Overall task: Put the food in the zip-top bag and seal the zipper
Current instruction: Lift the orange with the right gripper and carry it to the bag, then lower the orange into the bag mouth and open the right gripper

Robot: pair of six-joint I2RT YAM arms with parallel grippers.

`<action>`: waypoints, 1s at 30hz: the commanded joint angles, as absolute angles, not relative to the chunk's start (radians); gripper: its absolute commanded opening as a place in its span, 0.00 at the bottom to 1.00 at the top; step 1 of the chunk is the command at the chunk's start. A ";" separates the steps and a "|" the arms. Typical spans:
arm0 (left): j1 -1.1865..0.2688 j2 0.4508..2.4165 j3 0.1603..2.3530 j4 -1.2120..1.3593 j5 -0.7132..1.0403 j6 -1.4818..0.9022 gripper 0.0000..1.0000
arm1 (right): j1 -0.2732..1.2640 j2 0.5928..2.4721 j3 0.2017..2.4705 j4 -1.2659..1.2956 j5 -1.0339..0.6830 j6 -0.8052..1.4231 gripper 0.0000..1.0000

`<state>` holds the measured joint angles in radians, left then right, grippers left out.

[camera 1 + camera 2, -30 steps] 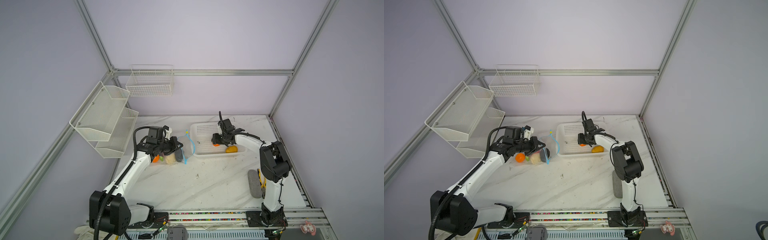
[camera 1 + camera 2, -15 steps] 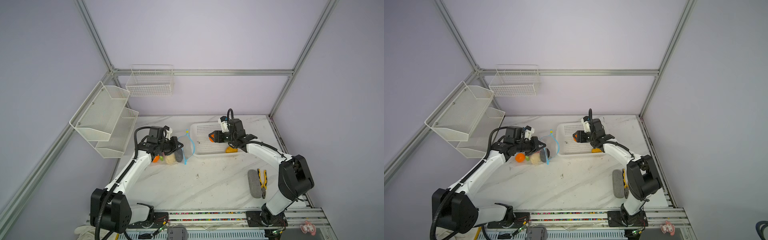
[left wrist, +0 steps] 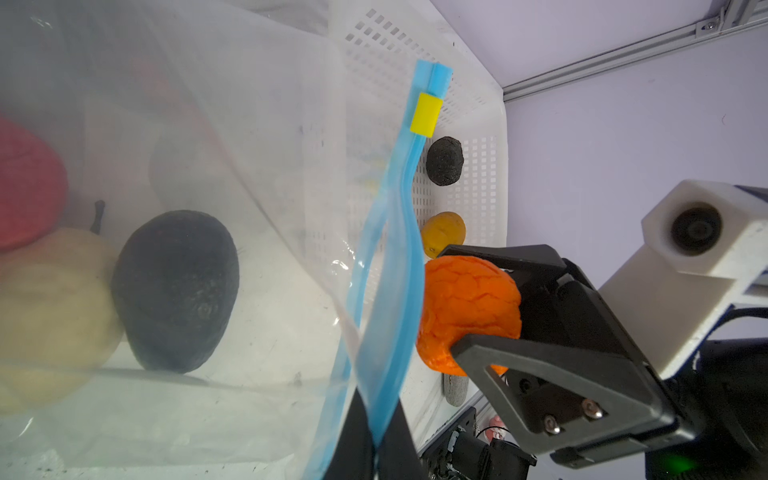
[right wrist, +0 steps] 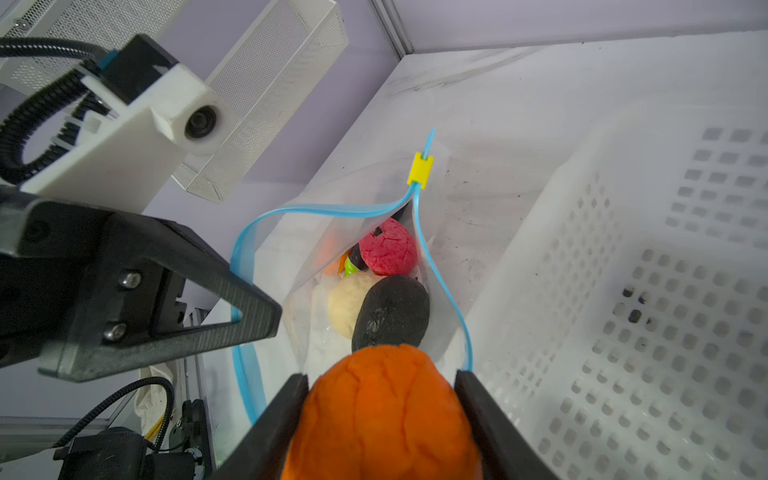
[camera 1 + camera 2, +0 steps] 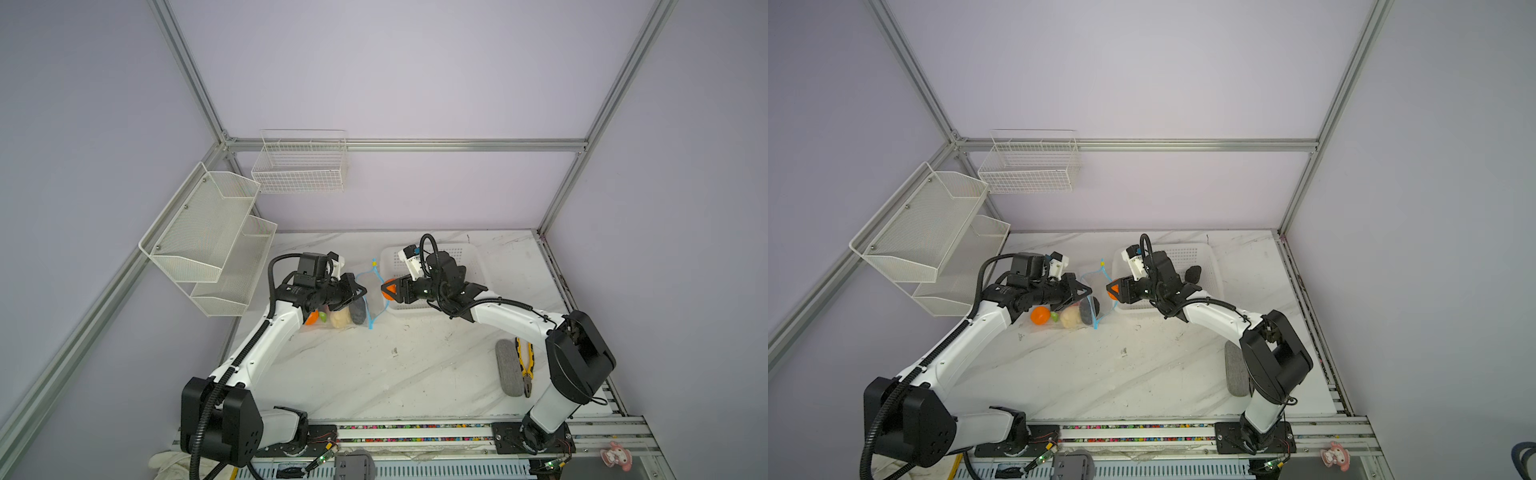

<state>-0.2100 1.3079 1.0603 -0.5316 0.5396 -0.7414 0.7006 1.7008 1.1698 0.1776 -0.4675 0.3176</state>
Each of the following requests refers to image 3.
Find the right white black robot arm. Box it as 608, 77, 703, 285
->
443, 245, 767, 479

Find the pink toy dragon fruit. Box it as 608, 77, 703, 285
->
1, 118, 69, 252

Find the dark toy avocado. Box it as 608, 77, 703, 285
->
425, 136, 464, 187

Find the pink plush toy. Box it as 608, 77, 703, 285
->
483, 415, 508, 442

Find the grey felt eraser block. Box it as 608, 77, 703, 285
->
442, 374, 469, 407

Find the yellow toy mango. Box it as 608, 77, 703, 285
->
421, 212, 466, 259

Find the cream toy pear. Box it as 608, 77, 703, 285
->
1, 200, 123, 415

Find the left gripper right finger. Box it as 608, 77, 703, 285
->
377, 403, 428, 480

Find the black round toy fruit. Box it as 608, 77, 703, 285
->
111, 210, 240, 374

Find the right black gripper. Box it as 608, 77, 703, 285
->
438, 244, 699, 468

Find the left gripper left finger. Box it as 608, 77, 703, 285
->
323, 390, 374, 480

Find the clear zip top bag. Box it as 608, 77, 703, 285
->
1, 1, 452, 479

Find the white plastic basket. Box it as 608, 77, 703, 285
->
299, 0, 510, 454

